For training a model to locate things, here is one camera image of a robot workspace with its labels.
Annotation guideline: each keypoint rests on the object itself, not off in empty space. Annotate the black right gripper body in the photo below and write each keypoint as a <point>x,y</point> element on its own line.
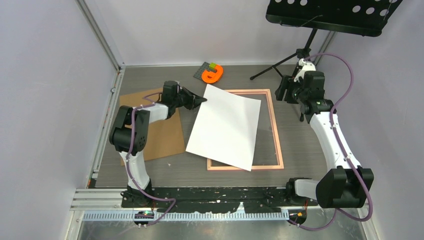
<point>299,94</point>

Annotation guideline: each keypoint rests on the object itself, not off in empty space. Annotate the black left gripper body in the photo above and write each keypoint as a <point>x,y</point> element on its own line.
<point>177,100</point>

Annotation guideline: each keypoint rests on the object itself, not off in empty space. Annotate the pink wooden picture frame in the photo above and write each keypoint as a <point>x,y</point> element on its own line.
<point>275,132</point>

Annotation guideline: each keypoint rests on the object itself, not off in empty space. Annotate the cat and books photo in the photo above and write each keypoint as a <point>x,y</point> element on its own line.
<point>225,128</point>

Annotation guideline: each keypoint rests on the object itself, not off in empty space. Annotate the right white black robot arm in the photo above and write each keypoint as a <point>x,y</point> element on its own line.
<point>346,181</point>

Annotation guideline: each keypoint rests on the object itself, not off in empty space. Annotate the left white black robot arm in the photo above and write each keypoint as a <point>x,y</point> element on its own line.
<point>129,133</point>

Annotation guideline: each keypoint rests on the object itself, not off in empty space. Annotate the grey building plate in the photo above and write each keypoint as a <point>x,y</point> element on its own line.
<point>200,70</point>

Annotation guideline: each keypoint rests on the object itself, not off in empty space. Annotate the green toy brick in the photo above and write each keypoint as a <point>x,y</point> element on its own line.
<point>212,66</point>

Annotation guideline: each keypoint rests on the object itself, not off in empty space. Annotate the brown cardboard backing board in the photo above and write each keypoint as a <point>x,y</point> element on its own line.
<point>165,137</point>

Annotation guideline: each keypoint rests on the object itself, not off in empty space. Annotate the black music stand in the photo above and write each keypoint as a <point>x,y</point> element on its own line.
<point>366,18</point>

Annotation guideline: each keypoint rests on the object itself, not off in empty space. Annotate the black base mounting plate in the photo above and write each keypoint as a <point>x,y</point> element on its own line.
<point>218,200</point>

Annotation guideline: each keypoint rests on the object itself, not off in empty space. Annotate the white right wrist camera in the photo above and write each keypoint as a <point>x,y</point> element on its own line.
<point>301,68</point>

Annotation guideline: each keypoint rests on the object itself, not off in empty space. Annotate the aluminium rail front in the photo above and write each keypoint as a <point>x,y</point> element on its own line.
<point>104,204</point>

